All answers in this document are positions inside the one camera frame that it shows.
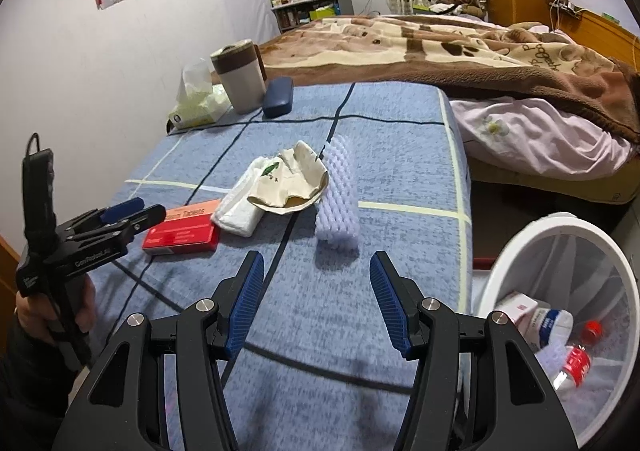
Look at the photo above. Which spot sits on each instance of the white towel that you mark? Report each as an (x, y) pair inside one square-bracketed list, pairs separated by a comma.
[(235, 214)]

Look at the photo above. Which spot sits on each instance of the blue plaid table cloth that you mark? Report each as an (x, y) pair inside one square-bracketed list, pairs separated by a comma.
[(318, 371)]

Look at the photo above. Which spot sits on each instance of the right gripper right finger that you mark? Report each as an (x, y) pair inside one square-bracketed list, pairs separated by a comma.
[(478, 386)]

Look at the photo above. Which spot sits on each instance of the pink red box in bin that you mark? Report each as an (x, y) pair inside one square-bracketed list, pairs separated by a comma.
[(519, 308)]

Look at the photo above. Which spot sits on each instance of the cluttered side shelf desk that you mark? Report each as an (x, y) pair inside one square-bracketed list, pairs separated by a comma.
[(291, 14)]

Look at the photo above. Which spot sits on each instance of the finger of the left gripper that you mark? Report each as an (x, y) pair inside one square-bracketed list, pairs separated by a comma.
[(117, 211), (135, 223)]

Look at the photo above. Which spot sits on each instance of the red cola bottle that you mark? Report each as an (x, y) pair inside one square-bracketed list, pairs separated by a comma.
[(578, 361)]

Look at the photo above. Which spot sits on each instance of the brown white tumbler cup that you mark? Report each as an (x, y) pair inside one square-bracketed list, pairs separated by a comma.
[(242, 73)]

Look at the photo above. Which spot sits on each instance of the tissue pack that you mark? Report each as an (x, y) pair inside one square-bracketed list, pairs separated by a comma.
[(198, 102)]

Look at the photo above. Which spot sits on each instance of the white mesh trash bin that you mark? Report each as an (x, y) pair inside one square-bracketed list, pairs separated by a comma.
[(567, 263)]

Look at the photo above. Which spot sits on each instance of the dark blue glasses case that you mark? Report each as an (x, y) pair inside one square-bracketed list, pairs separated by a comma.
[(278, 99)]

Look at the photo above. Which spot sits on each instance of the lavender foam fruit net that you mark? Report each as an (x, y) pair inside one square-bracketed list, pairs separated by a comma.
[(337, 219)]

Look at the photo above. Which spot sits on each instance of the person's left hand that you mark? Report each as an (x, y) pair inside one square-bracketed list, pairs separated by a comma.
[(36, 313)]

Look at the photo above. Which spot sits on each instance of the red tablets box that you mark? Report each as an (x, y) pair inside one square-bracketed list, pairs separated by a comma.
[(185, 230)]

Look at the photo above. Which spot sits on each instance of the white blue label bottle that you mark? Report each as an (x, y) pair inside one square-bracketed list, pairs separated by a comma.
[(548, 334)]

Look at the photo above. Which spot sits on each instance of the orange wooden headboard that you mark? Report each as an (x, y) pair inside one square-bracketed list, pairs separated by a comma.
[(601, 35)]

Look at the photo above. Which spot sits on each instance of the beige paper bag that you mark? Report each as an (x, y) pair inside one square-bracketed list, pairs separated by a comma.
[(292, 181)]

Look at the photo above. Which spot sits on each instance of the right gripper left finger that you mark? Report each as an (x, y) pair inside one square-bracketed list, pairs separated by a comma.
[(121, 405)]

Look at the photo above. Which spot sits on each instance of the brown patterned blanket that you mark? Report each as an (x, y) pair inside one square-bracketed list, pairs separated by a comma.
[(465, 58)]

